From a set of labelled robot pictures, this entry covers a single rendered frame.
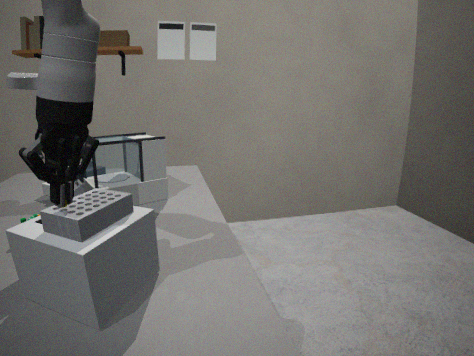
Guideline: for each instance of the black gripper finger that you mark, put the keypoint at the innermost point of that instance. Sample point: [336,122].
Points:
[86,151]
[55,175]

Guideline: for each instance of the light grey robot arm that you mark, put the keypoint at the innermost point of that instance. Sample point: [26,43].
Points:
[67,70]

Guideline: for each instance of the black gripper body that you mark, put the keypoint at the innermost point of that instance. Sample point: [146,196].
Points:
[59,119]

